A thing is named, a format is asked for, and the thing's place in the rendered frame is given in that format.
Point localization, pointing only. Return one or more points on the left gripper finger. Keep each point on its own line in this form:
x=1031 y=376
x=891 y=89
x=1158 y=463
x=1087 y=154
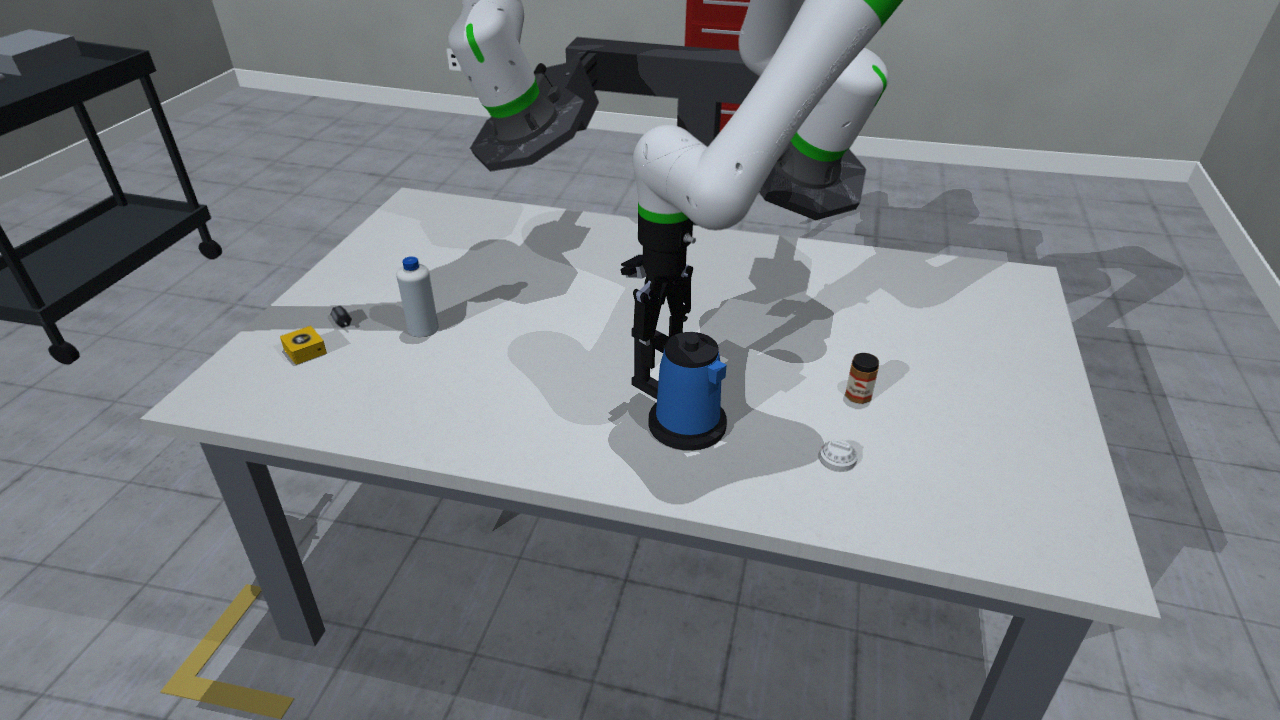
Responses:
x=681 y=294
x=646 y=314

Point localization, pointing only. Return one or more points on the white kitchen timer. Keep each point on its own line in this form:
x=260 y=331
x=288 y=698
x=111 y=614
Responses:
x=838 y=456

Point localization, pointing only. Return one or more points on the grey bottle with blue cap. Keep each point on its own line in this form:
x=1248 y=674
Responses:
x=417 y=298

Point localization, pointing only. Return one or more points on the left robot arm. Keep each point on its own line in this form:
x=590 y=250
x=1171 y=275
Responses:
x=716 y=186

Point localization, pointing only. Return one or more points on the brown spice jar with black lid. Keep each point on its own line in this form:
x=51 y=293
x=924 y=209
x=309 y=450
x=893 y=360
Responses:
x=862 y=377

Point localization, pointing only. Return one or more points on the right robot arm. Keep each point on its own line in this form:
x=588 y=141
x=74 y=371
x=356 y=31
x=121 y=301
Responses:
x=486 y=43

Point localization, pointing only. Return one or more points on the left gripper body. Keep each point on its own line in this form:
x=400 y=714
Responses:
x=661 y=267

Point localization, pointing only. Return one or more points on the black round disc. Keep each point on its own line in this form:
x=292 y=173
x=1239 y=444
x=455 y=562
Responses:
x=686 y=444

